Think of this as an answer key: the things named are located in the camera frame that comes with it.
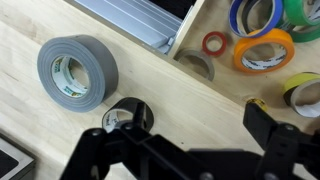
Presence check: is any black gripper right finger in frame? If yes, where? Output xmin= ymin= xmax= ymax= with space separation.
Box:
xmin=242 ymin=101 xmax=320 ymax=180

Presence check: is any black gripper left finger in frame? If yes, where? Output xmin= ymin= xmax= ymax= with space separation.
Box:
xmin=59 ymin=101 xmax=201 ymax=180

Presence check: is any black masking tape roll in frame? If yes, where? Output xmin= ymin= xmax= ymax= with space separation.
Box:
xmin=101 ymin=96 xmax=155 ymax=134

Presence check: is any small yellow tape roll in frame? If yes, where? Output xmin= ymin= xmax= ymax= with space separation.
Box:
xmin=246 ymin=97 xmax=269 ymax=113

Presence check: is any yellow black tape roll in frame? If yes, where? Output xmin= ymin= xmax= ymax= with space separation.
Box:
xmin=283 ymin=72 xmax=320 ymax=119

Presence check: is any open wooden drawer white front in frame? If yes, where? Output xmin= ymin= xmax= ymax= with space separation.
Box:
xmin=166 ymin=0 xmax=320 ymax=134

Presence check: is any clear tape roll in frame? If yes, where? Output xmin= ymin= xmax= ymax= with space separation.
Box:
xmin=173 ymin=49 xmax=216 ymax=82

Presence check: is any dark green tape roll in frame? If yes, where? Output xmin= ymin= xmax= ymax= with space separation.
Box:
xmin=288 ymin=24 xmax=320 ymax=43

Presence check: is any orange tape roll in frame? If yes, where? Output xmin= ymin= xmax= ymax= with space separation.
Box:
xmin=233 ymin=28 xmax=296 ymax=74

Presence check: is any small red tape roll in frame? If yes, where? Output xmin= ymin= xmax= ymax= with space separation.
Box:
xmin=201 ymin=31 xmax=228 ymax=57

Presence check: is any bright green tape roll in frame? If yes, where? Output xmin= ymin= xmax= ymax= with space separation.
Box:
xmin=283 ymin=0 xmax=320 ymax=27

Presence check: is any blue tape roll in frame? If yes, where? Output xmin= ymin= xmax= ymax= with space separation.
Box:
xmin=228 ymin=0 xmax=284 ymax=38

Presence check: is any grey duct tape roll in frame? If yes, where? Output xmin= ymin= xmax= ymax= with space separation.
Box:
xmin=36 ymin=34 xmax=120 ymax=113

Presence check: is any metal drawer slide rail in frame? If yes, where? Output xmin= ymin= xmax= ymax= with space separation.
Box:
xmin=73 ymin=0 xmax=198 ymax=54

